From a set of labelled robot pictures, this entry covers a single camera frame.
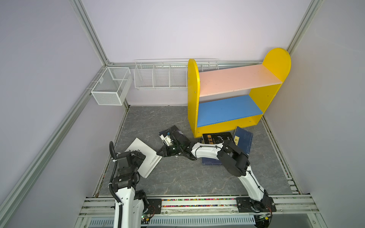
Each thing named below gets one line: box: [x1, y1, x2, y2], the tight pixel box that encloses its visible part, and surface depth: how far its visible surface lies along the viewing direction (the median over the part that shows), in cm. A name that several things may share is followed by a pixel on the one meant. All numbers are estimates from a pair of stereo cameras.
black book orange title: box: [202, 132, 235, 145], surface depth 101 cm
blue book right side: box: [233, 126, 254, 155], surface depth 101 cm
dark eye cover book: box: [158, 124, 184, 139], surface depth 106 cm
